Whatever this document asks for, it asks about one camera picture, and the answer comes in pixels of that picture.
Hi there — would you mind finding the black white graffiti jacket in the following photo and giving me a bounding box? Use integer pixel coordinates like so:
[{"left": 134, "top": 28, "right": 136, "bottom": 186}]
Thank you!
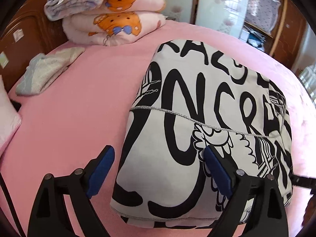
[{"left": 110, "top": 40, "right": 292, "bottom": 229}]

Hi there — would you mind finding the pink bed sheet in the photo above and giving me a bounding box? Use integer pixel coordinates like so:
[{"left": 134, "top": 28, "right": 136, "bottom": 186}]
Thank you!
[{"left": 1, "top": 21, "right": 315, "bottom": 229}]

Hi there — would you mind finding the pink pillow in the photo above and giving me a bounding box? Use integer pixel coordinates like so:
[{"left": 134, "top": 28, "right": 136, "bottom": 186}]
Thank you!
[{"left": 0, "top": 76, "right": 22, "bottom": 155}]

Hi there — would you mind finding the white ruffled curtain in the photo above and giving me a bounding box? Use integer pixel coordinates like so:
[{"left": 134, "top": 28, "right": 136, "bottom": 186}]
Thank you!
[{"left": 298, "top": 63, "right": 316, "bottom": 104}]

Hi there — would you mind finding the folded beige towel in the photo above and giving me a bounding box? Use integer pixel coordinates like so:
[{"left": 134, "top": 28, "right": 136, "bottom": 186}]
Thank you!
[{"left": 16, "top": 47, "right": 85, "bottom": 96}]

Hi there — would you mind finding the brown wooden cabinet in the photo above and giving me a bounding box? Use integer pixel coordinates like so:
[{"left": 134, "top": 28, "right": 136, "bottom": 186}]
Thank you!
[{"left": 243, "top": 0, "right": 307, "bottom": 69}]

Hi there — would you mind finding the brown wooden headboard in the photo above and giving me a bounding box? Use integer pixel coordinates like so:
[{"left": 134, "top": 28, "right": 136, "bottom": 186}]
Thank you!
[{"left": 1, "top": 0, "right": 68, "bottom": 91}]

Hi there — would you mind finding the floral wardrobe door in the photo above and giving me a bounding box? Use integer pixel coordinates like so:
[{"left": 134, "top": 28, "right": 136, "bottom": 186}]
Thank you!
[{"left": 163, "top": 0, "right": 248, "bottom": 38}]

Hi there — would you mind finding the pink bear print quilt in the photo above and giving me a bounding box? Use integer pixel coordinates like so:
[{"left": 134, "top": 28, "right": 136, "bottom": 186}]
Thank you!
[{"left": 44, "top": 0, "right": 166, "bottom": 46}]

